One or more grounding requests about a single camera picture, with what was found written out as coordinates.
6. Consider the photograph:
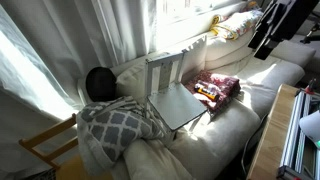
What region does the small white wooden chair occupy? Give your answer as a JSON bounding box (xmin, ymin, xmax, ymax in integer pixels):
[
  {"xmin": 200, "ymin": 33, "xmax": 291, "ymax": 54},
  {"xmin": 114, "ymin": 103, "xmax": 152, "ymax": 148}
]
[{"xmin": 144, "ymin": 52, "xmax": 207, "ymax": 136}]

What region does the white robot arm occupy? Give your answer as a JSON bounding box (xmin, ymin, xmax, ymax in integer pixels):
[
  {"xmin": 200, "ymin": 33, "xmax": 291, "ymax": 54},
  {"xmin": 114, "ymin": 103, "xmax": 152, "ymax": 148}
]
[{"xmin": 248, "ymin": 0, "xmax": 319, "ymax": 60}]

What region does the clear plastic water bottle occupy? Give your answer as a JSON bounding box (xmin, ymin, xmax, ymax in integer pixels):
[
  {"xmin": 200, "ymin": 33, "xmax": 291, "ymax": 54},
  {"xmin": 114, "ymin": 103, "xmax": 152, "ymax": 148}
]
[{"xmin": 199, "ymin": 80, "xmax": 220, "ymax": 92}]

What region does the black and yellow bottle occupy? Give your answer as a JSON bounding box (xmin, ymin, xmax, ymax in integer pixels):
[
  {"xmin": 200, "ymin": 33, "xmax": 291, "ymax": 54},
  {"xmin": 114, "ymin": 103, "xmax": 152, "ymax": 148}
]
[{"xmin": 194, "ymin": 84, "xmax": 219, "ymax": 101}]

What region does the black round cushion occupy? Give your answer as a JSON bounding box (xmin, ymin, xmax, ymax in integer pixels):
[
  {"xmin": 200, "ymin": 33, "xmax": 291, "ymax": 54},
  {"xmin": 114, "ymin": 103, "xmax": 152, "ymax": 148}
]
[{"xmin": 85, "ymin": 67, "xmax": 116, "ymax": 102}]

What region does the grey white patterned blanket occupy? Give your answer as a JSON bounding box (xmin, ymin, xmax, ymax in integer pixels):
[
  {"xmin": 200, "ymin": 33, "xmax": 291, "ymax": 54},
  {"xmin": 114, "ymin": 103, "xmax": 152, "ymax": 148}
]
[{"xmin": 76, "ymin": 96, "xmax": 164, "ymax": 175}]

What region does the cream sofa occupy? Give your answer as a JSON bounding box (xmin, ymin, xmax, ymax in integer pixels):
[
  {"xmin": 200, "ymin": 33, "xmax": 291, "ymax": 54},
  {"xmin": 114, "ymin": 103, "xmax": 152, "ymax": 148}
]
[{"xmin": 77, "ymin": 29, "xmax": 317, "ymax": 180}]

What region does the red patterned cloth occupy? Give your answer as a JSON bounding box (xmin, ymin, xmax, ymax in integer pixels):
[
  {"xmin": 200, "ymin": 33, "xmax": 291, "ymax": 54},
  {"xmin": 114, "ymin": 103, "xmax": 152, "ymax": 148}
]
[{"xmin": 185, "ymin": 70, "xmax": 241, "ymax": 114}]

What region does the floral yellow blanket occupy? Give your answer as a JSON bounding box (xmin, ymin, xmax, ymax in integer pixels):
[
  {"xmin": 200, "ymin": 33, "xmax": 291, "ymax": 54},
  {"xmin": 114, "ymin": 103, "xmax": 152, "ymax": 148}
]
[{"xmin": 210, "ymin": 10, "xmax": 263, "ymax": 40}]

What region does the white curtain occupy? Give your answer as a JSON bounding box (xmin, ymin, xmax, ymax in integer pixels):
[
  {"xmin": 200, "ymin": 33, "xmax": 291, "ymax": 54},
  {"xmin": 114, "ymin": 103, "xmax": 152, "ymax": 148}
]
[{"xmin": 0, "ymin": 0, "xmax": 248, "ymax": 174}]

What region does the wooden side table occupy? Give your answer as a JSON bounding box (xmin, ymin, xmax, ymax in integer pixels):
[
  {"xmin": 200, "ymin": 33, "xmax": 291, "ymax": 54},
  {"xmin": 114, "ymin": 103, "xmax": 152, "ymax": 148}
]
[{"xmin": 246, "ymin": 84, "xmax": 297, "ymax": 180}]

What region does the white lamp shade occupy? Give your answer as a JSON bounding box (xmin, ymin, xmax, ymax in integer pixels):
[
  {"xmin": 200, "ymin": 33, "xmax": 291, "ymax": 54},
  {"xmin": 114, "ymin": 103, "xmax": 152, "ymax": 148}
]
[{"xmin": 299, "ymin": 111, "xmax": 320, "ymax": 143}]

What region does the metal rail frame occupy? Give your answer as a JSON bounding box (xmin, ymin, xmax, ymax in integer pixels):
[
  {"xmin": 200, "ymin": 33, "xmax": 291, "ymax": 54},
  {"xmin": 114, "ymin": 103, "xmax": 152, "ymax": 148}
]
[{"xmin": 276, "ymin": 90, "xmax": 320, "ymax": 180}]

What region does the black camera stand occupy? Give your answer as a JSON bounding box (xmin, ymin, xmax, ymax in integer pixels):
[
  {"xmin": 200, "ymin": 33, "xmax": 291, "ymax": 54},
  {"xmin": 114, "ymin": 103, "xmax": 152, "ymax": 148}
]
[{"xmin": 301, "ymin": 12, "xmax": 320, "ymax": 44}]

